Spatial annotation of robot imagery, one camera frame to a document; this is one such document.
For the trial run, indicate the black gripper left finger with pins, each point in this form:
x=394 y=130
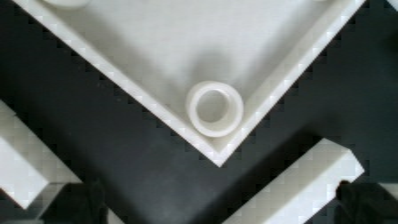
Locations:
x=77 y=208

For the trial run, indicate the white square tabletop tray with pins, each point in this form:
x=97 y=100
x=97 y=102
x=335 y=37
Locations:
x=164 y=43

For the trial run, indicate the white leg centre right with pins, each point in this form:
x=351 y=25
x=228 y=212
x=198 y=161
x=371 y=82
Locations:
x=31 y=167

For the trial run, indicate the white leg with tag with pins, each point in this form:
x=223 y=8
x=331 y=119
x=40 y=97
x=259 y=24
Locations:
x=303 y=189

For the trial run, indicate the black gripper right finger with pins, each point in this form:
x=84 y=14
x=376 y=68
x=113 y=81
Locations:
x=367 y=204

